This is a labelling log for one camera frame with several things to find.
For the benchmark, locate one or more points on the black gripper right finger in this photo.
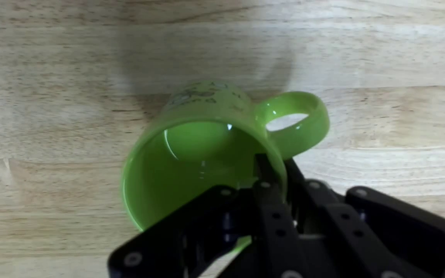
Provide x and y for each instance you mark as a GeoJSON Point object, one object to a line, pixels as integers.
{"type": "Point", "coordinates": [377, 233]}

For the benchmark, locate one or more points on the green plastic mug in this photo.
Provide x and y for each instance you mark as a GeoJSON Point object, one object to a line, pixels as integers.
{"type": "Point", "coordinates": [191, 165]}

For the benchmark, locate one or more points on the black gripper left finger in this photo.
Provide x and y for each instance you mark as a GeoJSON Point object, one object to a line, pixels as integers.
{"type": "Point", "coordinates": [207, 233]}

